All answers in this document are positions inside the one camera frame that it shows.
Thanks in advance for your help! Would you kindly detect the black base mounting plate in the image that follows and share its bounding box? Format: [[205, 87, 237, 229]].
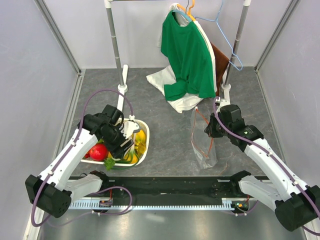
[[100, 176, 248, 207]]

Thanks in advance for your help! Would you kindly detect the brown cloth garment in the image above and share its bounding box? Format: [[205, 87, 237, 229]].
[[211, 42, 229, 96]]

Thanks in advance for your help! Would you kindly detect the white plastic food basket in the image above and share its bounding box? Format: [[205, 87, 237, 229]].
[[79, 117, 150, 166]]

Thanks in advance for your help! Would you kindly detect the clothes rack pole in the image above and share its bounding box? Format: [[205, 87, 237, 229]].
[[221, 0, 251, 102], [104, 0, 129, 95]]

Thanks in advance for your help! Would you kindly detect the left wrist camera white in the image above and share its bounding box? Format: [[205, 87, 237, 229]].
[[121, 115, 141, 138]]

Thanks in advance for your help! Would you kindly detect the white cloth garment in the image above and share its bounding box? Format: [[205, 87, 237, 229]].
[[146, 65, 203, 114]]

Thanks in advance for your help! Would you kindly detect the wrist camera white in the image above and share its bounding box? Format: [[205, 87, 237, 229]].
[[214, 97, 231, 113], [121, 115, 141, 138]]

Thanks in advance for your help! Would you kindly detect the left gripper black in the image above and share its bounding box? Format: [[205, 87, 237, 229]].
[[101, 123, 134, 160]]

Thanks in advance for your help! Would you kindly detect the red toy apple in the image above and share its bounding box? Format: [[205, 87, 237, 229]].
[[89, 143, 108, 162]]

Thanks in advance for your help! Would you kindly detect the blue white cable duct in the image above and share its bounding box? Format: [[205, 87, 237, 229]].
[[68, 198, 236, 211]]

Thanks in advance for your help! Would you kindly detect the clothes rack left pole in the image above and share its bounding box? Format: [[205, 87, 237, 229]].
[[104, 0, 129, 95]]

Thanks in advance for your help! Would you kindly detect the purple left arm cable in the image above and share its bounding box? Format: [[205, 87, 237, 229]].
[[30, 88, 135, 228]]

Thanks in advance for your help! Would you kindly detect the yellow toy banana bunch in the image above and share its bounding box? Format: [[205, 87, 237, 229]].
[[107, 130, 147, 159]]

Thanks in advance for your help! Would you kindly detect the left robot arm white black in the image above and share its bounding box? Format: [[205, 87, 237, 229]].
[[25, 105, 140, 218]]

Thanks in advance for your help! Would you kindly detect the clear zip top bag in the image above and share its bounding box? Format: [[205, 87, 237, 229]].
[[190, 106, 218, 169]]

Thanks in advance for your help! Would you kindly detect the orange hanger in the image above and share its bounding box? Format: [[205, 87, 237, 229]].
[[184, 0, 196, 22]]

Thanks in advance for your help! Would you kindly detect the clothes rack right pole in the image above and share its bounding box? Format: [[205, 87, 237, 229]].
[[221, 0, 251, 102]]

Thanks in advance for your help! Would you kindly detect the blue wire hanger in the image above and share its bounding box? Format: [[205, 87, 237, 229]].
[[194, 0, 244, 71]]

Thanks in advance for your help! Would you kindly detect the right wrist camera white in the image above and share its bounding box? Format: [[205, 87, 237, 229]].
[[214, 97, 231, 113]]

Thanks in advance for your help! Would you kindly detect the green T-shirt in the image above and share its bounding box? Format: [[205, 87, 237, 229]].
[[160, 10, 216, 101]]

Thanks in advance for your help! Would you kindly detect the green toy scallion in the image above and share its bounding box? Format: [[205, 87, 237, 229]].
[[103, 148, 140, 171]]

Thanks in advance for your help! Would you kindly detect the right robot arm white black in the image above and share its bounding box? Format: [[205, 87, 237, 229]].
[[204, 100, 320, 236]]

